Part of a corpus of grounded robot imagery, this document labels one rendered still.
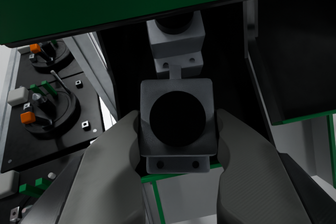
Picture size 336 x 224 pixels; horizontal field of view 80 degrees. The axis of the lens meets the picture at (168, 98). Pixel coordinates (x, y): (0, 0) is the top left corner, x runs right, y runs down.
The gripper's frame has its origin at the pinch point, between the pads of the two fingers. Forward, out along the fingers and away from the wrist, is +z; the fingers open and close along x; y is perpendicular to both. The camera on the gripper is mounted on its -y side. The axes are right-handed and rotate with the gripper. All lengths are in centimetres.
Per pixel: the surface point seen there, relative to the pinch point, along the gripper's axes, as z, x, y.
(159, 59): 6.9, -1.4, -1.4
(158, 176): 1.2, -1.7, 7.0
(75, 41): 7.1, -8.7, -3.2
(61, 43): 58, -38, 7
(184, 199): 10.9, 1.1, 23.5
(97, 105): 35.1, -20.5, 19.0
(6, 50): 80, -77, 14
